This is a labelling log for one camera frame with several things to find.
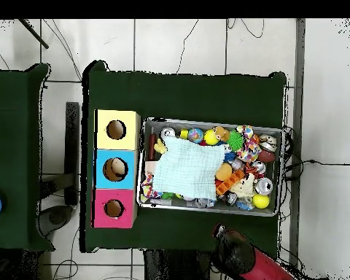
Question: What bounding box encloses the clear plastic bottle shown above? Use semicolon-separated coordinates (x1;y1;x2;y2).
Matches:
236;199;254;211

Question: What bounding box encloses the wooden three-hole box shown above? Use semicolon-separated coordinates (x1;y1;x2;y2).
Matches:
91;109;141;229

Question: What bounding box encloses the metal mesh bin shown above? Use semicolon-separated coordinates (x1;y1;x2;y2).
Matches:
136;117;284;217

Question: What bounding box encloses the orange plastic block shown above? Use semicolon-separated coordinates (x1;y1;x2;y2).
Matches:
214;168;246;196

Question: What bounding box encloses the plain yellow ball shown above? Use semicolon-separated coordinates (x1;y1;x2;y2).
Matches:
252;192;271;210
203;128;220;146

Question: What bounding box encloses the silver drink can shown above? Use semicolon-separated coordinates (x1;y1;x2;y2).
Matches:
160;127;176;141
254;176;274;195

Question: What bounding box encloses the mint waffle cloth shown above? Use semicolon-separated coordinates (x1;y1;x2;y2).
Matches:
152;135;227;201

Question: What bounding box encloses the polka-dot colourful cloth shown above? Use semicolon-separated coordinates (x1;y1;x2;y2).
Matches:
235;124;263;163

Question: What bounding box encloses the green spiky ball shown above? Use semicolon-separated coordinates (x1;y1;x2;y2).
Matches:
226;129;244;152

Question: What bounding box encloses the brown teddy bear plush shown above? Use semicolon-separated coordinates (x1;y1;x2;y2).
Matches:
212;125;231;143

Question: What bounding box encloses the globe print ball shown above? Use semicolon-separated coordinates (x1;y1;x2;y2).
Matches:
187;127;204;144

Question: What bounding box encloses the dark green tablecloth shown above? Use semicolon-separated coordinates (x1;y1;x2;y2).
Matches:
79;60;287;254

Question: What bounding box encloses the grey rounded base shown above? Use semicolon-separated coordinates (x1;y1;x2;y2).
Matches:
36;204;74;238

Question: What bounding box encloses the black upright stand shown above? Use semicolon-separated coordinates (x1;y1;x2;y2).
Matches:
64;101;80;206

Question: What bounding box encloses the black rod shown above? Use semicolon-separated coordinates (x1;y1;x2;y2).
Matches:
18;18;50;50

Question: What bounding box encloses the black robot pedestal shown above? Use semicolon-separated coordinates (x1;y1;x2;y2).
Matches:
142;249;214;280

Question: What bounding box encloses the black cable with plug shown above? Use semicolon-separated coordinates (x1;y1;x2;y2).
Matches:
282;158;350;180

